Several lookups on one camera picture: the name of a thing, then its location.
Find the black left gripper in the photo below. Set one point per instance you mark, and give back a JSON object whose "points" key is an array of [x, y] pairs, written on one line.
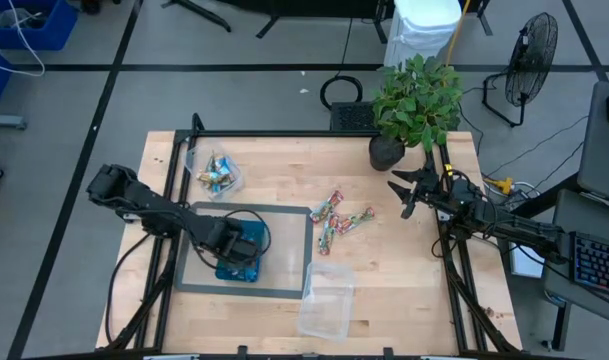
{"points": [[231, 242]]}

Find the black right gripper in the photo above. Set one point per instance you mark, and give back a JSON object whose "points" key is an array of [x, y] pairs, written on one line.
{"points": [[434, 190]]}

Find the teal plastic bin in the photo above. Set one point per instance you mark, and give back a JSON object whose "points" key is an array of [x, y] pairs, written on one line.
{"points": [[256, 225]]}

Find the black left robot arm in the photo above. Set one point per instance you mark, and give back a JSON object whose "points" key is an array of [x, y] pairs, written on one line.
{"points": [[149, 207]]}

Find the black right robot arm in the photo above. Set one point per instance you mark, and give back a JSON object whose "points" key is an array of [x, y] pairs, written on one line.
{"points": [[509, 220]]}

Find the gold wrapped granola bar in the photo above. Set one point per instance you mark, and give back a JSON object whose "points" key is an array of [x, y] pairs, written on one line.
{"points": [[209, 176]]}

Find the blue white granola bar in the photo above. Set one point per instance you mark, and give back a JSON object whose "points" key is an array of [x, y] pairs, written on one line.
{"points": [[225, 164]]}

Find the black plant pot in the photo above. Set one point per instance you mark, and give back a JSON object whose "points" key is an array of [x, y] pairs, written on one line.
{"points": [[384, 155]]}

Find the grey bordered silicone mat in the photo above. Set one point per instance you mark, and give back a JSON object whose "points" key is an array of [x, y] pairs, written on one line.
{"points": [[289, 260]]}

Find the green leafy plant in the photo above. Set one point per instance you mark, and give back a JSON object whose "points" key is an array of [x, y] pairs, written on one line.
{"points": [[416, 100]]}

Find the black vented box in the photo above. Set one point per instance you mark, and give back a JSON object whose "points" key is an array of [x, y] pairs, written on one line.
{"points": [[351, 117]]}

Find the bag of wrapped candies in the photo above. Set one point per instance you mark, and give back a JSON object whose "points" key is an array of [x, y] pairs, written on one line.
{"points": [[194, 160]]}

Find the yellow plug connector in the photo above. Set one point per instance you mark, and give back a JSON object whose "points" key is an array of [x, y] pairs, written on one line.
{"points": [[504, 185]]}

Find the large clear plastic container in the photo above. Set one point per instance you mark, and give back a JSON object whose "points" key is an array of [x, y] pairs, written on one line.
{"points": [[326, 305]]}

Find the white paper sheet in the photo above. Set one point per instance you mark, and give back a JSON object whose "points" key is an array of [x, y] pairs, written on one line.
{"points": [[526, 267]]}

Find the white trash bin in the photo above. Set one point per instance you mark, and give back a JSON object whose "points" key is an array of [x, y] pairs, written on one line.
{"points": [[419, 30]]}

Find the black floor fan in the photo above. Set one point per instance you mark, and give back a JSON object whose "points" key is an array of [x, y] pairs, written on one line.
{"points": [[531, 60]]}

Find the grey desk with keyboard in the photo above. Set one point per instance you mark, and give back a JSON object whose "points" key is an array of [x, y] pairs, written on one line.
{"points": [[564, 295]]}

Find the grey desk surface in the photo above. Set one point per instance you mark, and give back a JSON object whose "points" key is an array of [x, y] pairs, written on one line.
{"points": [[601, 150]]}

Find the black equipment stand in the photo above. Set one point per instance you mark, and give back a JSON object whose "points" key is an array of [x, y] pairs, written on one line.
{"points": [[309, 6]]}

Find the black backlit keyboard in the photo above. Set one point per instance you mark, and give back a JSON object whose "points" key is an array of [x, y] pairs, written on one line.
{"points": [[601, 265]]}

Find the grey metal bar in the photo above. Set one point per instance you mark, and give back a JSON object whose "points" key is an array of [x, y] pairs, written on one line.
{"points": [[4, 121]]}

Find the large blue crate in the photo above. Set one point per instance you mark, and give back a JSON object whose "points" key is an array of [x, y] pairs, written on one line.
{"points": [[59, 30]]}

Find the black aluminium table frame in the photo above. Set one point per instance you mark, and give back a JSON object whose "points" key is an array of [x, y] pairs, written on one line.
{"points": [[284, 133]]}

